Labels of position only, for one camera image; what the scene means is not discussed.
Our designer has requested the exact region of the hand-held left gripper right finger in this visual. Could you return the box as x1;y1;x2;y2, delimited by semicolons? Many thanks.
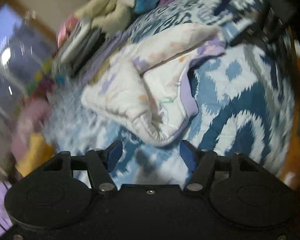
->
179;139;261;195

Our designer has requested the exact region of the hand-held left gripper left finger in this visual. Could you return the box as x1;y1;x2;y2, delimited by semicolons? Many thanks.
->
41;139;124;195

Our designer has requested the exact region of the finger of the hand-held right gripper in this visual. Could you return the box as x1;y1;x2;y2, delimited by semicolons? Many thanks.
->
225;6;274;48

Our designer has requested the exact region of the white floral garment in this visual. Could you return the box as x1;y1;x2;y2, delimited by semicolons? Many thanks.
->
80;23;227;147

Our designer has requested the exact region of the stack of folded clothes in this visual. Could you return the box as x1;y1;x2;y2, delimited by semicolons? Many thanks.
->
51;17;108;77

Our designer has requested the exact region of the blue patterned bedsheet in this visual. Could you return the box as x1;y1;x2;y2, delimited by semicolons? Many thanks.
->
44;0;297;188

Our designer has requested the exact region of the yellow cloth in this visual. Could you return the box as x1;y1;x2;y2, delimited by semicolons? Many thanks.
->
15;133;57;178

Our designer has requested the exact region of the pink floral pillow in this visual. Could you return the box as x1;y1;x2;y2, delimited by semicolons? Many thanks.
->
11;97;55;155

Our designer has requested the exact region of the colourful alphabet foam mat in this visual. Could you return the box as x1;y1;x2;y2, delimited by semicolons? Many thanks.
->
22;55;65;100

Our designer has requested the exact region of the cream quilt with pink lining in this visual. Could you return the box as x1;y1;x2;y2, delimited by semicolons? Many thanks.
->
57;0;133;45

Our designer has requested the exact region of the window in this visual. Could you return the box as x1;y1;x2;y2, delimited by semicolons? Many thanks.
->
0;2;57;110

